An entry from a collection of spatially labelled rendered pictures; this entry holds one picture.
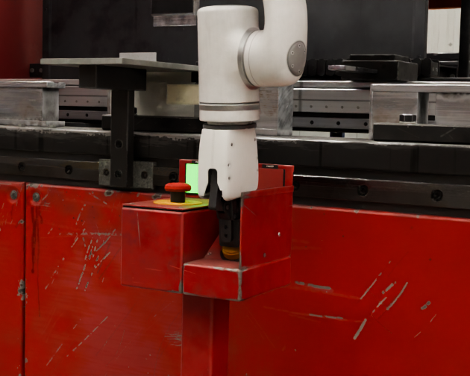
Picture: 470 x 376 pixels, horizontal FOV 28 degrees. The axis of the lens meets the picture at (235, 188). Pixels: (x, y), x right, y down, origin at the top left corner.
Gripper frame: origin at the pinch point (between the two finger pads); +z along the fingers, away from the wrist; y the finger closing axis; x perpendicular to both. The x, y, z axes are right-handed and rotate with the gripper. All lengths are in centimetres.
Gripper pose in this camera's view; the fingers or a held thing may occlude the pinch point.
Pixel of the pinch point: (231, 232)
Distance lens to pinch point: 133.2
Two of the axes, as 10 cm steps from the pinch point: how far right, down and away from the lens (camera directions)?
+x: 8.8, 0.6, -4.8
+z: 0.2, 9.9, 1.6
